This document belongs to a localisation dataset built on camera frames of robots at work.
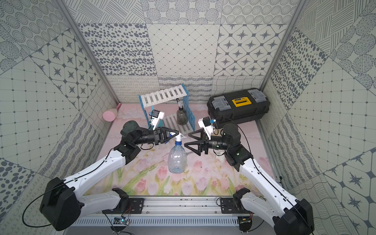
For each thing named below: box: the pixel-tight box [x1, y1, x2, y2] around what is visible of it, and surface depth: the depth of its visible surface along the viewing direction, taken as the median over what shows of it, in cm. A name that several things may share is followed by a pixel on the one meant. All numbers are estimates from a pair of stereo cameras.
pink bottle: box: [102, 102, 122, 122], surface depth 108 cm
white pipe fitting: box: [215, 154, 226, 163], surface depth 90 cm
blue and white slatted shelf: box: [138, 83, 196, 135], surface depth 90 cm
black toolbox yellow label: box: [207, 88, 271, 130], surface depth 100 cm
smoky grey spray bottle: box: [176, 97, 188, 126], surface depth 103 cm
